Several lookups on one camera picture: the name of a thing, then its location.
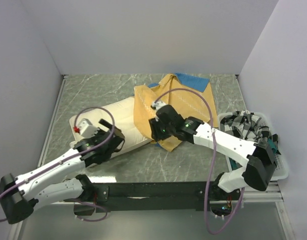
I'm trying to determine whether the cream pillow with bear print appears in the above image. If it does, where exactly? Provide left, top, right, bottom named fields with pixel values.
left=77, top=96, right=151, bottom=158

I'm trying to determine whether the yellow and blue pillowcase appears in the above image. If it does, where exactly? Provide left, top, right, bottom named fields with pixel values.
left=133, top=73, right=218, bottom=139

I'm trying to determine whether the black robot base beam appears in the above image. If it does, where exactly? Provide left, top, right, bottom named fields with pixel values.
left=79, top=181, right=206, bottom=212

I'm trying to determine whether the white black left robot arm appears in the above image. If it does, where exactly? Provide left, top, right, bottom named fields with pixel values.
left=0, top=119, right=125, bottom=225

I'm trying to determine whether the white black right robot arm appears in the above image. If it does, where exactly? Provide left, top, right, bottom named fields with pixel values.
left=149, top=101, right=277, bottom=200

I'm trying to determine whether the black white checkered cloth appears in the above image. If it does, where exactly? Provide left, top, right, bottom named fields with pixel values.
left=219, top=110, right=279, bottom=147

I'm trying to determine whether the teal green cloth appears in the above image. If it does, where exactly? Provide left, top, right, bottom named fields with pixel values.
left=225, top=138, right=281, bottom=171

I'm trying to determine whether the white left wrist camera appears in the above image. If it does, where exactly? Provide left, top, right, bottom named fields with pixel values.
left=73, top=118, right=98, bottom=138

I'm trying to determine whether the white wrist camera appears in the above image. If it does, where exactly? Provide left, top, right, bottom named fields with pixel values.
left=73, top=118, right=98, bottom=138
left=150, top=100, right=167, bottom=111

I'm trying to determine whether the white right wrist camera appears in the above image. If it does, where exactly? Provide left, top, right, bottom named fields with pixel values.
left=150, top=100, right=167, bottom=111

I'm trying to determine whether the aluminium frame rail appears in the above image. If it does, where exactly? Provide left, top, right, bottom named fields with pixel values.
left=50, top=181, right=284, bottom=205

